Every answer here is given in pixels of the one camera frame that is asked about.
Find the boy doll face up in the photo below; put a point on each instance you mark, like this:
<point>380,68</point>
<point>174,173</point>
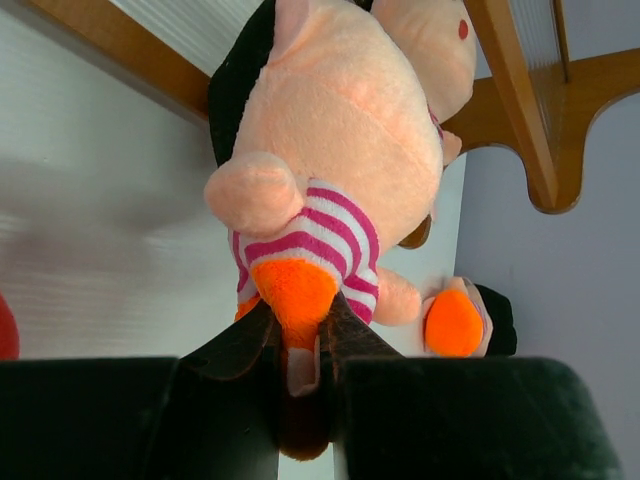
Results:
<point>298,242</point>

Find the wooden three-tier shelf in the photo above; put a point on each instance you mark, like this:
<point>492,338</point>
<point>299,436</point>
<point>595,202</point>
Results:
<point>501,111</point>

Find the boy doll black hair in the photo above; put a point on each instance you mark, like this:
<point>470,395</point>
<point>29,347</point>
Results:
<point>468,320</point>

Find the red shark plush right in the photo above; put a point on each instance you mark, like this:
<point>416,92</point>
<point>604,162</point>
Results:
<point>9,334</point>

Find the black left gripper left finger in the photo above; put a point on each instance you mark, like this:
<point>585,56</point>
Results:
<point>237,349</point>

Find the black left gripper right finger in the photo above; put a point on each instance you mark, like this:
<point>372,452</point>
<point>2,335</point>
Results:
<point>343,335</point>

